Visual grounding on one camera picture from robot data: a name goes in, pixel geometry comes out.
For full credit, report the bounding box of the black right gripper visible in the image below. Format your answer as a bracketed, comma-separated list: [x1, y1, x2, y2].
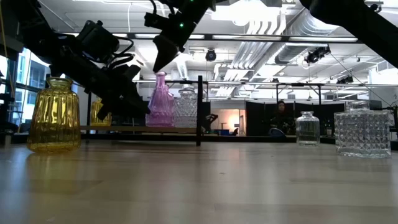
[153, 0, 217, 73]

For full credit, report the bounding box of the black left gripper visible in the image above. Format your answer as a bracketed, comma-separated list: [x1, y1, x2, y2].
[67, 54, 151, 121]

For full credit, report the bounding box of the pink ringed bottle vase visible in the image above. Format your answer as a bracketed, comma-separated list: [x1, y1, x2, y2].
[145, 71, 175, 128]

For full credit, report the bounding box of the small amber ribbed vase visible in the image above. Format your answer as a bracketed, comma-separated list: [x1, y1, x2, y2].
[90, 98, 113, 127]

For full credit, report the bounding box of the clear textured jar vase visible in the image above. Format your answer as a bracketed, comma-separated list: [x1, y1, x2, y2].
[172, 88, 198, 128]

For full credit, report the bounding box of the large amber ribbed vase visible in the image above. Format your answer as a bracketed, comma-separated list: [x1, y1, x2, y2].
[26, 77, 81, 153]

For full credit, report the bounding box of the long ceiling light bar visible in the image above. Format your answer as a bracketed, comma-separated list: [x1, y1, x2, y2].
[62, 30, 369, 44]

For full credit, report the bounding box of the black room divider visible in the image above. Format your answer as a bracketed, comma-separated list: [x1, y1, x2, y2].
[245, 100, 346, 138]

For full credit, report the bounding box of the person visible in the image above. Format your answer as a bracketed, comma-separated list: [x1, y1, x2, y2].
[270, 99, 296, 136]

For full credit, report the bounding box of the dark blue office chair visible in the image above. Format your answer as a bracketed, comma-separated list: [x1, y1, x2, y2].
[268, 127, 285, 138]

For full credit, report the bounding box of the clear ribbed jar vase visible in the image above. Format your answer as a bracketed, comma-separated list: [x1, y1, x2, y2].
[295, 111, 321, 146]

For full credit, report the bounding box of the clear square diamond-cut vase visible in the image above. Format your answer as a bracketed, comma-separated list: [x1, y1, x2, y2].
[333, 100, 392, 159]

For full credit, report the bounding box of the wooden shelf black frame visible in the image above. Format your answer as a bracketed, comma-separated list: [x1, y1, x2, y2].
[80, 75, 203, 147]

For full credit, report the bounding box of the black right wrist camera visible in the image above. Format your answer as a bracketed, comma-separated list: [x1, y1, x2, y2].
[144, 11, 163, 30]

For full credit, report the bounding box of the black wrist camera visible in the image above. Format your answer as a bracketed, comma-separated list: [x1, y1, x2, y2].
[75, 19, 121, 65]
[144, 11, 163, 30]

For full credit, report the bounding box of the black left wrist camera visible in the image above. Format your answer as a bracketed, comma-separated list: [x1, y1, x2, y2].
[75, 19, 121, 65]

